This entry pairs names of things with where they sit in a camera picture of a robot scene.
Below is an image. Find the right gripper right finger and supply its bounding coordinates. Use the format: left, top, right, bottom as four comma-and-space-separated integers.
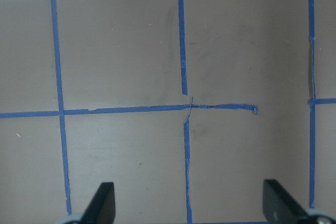
262, 179, 309, 221

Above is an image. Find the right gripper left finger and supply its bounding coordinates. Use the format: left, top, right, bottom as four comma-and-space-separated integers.
79, 182, 116, 223

